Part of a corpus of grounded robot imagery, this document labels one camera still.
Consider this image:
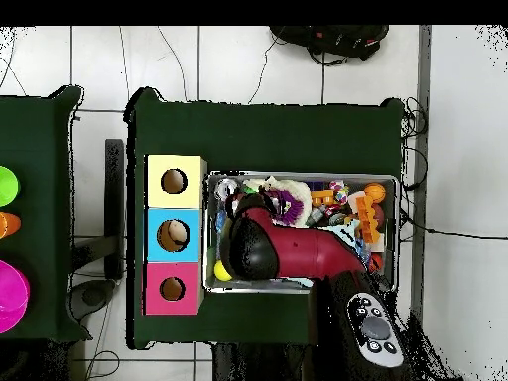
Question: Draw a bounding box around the short orange building block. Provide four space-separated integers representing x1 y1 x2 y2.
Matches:
310 189 335 208

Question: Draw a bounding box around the magenta plastic bowl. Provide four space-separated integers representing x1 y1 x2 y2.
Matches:
0 259 31 334

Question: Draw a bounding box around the yellow ball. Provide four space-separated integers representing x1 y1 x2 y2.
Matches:
212 259 234 282

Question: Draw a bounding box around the small orange basketball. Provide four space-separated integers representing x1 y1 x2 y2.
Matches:
362 182 387 204

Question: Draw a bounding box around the silver metal can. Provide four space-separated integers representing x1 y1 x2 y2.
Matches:
213 177 238 201

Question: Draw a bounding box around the shallow wire mesh bin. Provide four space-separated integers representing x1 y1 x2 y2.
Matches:
202 170 400 296

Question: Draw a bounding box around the cream knitted cloth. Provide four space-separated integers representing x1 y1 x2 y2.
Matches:
242 176 313 227

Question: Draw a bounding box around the orange plastic cone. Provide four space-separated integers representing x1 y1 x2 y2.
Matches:
0 211 22 240

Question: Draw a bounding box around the black backpack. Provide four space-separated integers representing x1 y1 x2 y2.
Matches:
269 25 390 64

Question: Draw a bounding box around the purple spiky monster toy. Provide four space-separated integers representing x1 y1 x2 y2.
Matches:
263 188 306 227

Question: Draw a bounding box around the black upright panel on stand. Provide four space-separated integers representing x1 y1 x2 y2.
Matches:
69 138 127 322

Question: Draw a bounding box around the long orange building block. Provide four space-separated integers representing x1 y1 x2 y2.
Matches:
354 194 382 244

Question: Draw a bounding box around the green plastic cup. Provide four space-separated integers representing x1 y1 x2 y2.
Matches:
0 165 20 208

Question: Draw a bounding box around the dark green table cloth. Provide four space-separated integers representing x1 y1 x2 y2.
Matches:
124 86 406 350
0 85 92 343

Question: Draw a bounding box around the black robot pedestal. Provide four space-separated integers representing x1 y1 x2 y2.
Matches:
211 342 315 381

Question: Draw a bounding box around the wooden box with three holes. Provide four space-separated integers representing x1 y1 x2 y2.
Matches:
141 154 208 317

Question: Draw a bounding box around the black cable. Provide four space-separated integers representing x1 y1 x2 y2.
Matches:
398 209 508 242

